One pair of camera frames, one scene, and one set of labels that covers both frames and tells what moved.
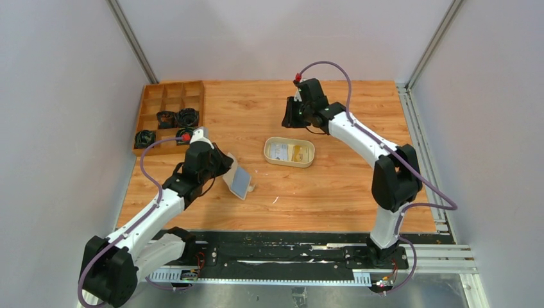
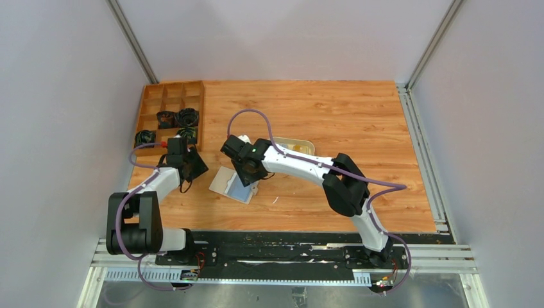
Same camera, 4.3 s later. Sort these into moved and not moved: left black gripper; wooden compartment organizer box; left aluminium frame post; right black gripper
Moved: left black gripper; right black gripper
Not moved: wooden compartment organizer box; left aluminium frame post
